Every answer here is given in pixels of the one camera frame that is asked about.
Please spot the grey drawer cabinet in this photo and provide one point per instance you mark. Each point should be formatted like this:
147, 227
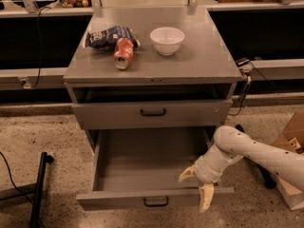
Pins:
202, 69

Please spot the blue chip bag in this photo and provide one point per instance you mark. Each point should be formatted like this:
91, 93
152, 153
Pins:
106, 40

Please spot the white bowl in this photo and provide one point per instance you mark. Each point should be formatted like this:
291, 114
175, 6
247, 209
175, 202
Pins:
166, 41

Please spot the black power adapter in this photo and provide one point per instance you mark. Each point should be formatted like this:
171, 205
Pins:
242, 61

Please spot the orange soda can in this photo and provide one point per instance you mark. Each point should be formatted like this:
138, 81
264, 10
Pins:
123, 54

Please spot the wall power outlet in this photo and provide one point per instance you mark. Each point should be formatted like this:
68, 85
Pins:
25, 82

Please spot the black stand leg left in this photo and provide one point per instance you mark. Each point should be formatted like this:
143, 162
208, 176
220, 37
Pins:
31, 192

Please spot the grey top drawer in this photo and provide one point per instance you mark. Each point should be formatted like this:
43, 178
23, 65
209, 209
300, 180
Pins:
95, 116

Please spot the cardboard box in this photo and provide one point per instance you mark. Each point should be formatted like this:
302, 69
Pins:
290, 182

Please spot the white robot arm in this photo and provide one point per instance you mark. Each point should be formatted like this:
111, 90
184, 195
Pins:
231, 145

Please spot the grey drawer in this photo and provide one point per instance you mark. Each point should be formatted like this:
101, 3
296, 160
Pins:
95, 116
140, 168

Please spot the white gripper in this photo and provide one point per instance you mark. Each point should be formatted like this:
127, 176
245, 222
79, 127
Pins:
205, 172

